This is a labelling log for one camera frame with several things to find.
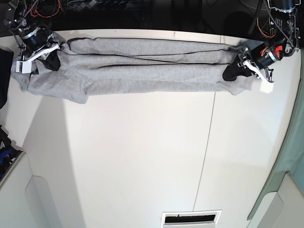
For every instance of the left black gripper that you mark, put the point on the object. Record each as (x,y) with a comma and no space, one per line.
(256,61)

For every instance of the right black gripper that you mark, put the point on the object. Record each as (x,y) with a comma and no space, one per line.
(48,55)

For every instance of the grey t-shirt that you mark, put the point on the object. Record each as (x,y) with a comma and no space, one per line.
(101,66)

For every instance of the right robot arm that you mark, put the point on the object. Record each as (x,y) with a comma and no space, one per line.
(35,40)

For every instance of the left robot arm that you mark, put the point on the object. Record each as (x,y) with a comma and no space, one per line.
(276,22)

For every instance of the dark cloth pile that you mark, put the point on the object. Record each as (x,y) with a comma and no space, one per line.
(6,59)

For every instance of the white floor vent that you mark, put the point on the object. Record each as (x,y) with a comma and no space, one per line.
(195,219)

